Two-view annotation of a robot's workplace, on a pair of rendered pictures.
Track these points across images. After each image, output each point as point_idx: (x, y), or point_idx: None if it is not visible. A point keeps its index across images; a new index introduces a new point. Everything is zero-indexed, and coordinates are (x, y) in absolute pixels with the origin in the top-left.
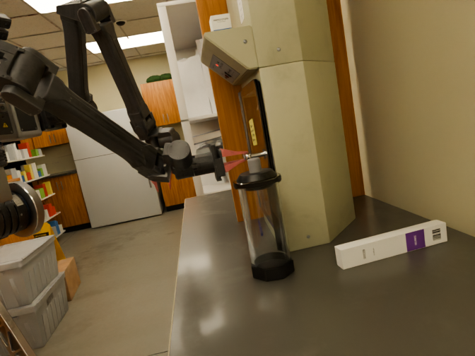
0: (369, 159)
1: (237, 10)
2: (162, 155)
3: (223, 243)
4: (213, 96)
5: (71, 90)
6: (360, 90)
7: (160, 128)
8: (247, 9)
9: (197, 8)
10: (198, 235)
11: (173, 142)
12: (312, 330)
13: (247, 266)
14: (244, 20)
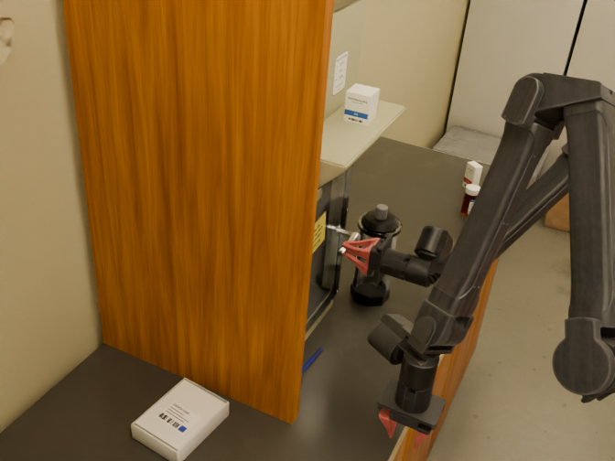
0: (96, 286)
1: (329, 78)
2: (453, 241)
3: (364, 371)
4: (308, 239)
5: (549, 167)
6: (82, 189)
7: (406, 326)
8: (355, 78)
9: (327, 77)
10: (372, 423)
11: (439, 229)
12: (398, 249)
13: (379, 314)
14: (343, 91)
